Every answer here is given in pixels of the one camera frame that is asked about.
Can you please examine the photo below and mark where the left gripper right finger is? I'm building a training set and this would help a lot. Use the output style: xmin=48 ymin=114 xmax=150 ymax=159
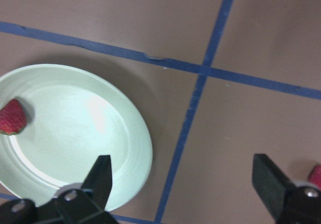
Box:
xmin=252 ymin=154 xmax=320 ymax=223

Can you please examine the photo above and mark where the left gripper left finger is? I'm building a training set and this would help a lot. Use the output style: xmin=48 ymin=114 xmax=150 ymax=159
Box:
xmin=55 ymin=155 xmax=112 ymax=223

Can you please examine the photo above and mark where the red strawberry two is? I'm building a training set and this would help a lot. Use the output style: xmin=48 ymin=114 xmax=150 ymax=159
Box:
xmin=307 ymin=165 xmax=321 ymax=189

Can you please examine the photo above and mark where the red strawberry one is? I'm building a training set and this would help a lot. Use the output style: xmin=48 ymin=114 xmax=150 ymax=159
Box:
xmin=1 ymin=99 xmax=27 ymax=136

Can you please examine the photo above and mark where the light green plate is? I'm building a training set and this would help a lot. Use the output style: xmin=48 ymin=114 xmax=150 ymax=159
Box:
xmin=1 ymin=64 xmax=153 ymax=211

